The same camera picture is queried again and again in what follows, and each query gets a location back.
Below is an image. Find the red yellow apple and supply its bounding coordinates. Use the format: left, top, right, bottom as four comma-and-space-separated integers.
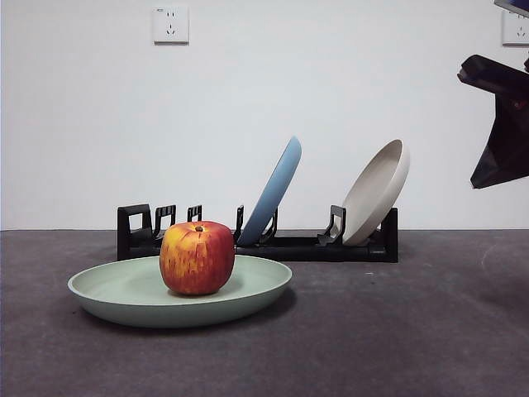
159, 220, 236, 297

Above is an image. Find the green plate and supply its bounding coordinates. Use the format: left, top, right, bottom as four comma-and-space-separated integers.
67, 254, 293, 329

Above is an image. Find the beige plate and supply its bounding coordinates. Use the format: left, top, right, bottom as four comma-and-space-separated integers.
341, 138, 411, 246

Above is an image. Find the black plate rack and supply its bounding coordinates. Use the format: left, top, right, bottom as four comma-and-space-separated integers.
117, 203, 399, 264

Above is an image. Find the blue plate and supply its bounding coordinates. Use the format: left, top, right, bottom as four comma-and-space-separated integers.
236, 135, 303, 246

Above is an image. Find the white wall socket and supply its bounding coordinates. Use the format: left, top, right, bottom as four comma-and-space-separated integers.
153, 5, 190, 45
502, 11, 529, 46

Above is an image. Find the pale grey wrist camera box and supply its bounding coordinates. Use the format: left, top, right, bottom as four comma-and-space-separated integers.
493, 0, 529, 18

